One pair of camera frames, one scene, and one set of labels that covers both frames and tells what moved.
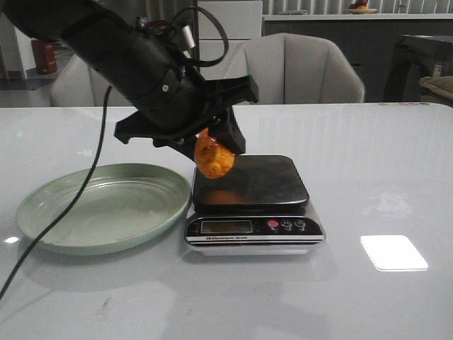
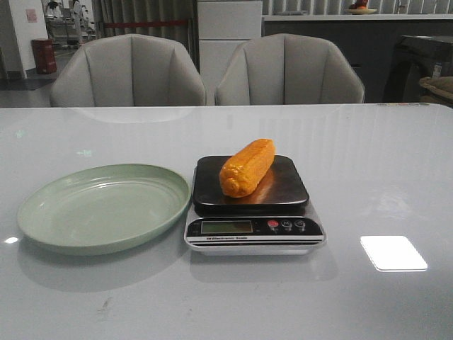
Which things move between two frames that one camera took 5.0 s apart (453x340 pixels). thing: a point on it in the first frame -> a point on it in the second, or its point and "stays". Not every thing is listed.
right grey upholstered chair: (296, 68) stays
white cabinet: (243, 21) stays
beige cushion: (442, 88) stays
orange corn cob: (213, 161) -> (245, 167)
